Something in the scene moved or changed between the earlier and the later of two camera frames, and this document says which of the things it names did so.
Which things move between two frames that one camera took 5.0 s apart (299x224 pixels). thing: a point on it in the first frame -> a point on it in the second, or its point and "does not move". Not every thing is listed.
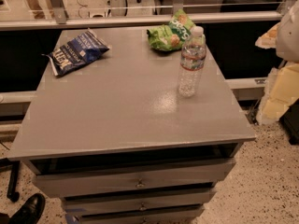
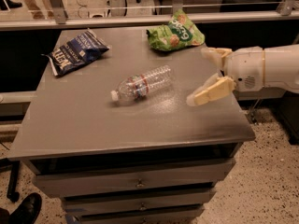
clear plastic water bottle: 192,65 -> 139,85
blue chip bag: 68,56 does not move
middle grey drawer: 137,201 does not move
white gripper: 289,38 -> 245,67
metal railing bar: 90,20 does not move
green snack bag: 172,36 does not move
